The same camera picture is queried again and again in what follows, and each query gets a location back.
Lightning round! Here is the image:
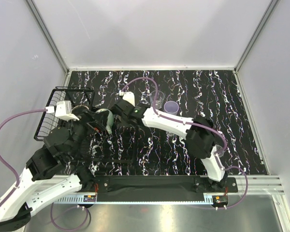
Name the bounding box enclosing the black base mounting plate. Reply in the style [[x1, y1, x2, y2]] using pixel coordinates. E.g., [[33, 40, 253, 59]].
[[94, 175, 238, 203]]

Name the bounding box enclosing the tall clear glass tumbler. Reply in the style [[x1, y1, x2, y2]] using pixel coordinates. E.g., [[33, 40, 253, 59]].
[[149, 91, 165, 110]]

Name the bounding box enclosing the lilac plastic cup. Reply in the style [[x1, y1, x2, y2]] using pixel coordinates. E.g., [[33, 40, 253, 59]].
[[163, 101, 179, 115]]

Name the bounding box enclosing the black mug red inside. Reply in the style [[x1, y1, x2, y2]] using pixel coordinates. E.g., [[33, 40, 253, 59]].
[[72, 105, 89, 116]]

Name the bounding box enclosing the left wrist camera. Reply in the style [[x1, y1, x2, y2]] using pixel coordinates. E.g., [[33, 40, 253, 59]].
[[55, 101, 80, 121]]

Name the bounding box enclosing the black wire dish rack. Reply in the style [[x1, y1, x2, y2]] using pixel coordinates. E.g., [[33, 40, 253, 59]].
[[34, 87, 136, 165]]

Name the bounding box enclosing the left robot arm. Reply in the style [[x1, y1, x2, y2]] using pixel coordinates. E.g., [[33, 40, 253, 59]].
[[0, 110, 108, 232]]

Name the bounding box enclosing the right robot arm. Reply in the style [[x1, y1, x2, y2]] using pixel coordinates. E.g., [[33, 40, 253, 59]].
[[111, 99, 228, 192]]

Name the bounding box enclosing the grey cable duct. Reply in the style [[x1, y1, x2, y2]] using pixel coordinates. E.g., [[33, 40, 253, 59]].
[[54, 194, 213, 205]]

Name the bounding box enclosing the green glazed ceramic mug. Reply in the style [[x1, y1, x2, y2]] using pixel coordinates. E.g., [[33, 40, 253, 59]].
[[96, 108, 115, 134]]

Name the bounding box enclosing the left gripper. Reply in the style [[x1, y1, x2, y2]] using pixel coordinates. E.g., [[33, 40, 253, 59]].
[[65, 109, 109, 160]]

